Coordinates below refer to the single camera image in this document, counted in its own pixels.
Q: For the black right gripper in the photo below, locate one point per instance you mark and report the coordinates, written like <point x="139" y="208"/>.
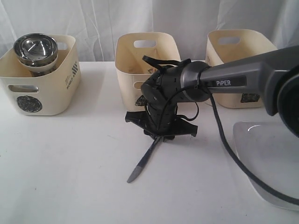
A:
<point x="156" y="123"/>

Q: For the steel table knife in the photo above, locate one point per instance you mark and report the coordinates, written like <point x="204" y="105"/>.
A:
<point x="143" y="162"/>

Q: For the white ceramic bowl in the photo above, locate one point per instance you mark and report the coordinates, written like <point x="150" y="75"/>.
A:
<point x="45" y="68"/>

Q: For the stainless steel bowl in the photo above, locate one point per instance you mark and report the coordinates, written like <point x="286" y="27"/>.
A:
<point x="34" y="47"/>
<point x="53" y="47"/>

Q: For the steel mug with solid handle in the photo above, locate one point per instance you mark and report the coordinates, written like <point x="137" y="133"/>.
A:
<point x="23" y="88"/>

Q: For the steel spoon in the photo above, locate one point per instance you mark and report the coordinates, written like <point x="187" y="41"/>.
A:
<point x="151" y="70"/>

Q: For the wooden chopstick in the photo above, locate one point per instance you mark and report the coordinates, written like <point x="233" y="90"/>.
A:
<point x="124" y="57"/>

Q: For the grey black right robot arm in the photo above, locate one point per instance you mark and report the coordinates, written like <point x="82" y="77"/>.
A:
<point x="273" y="76"/>

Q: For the cream bin with triangle mark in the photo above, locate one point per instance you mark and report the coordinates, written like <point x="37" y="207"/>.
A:
<point x="132" y="71"/>

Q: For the cream bin with square mark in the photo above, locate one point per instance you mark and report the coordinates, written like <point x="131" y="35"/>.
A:
<point x="228" y="45"/>

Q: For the cream bin with circle mark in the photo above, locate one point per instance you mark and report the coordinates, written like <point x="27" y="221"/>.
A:
<point x="55" y="89"/>

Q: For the large white square plate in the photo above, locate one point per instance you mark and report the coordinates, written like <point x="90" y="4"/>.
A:
<point x="271" y="152"/>

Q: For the white backdrop curtain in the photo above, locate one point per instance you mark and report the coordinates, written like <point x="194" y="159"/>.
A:
<point x="97" y="24"/>

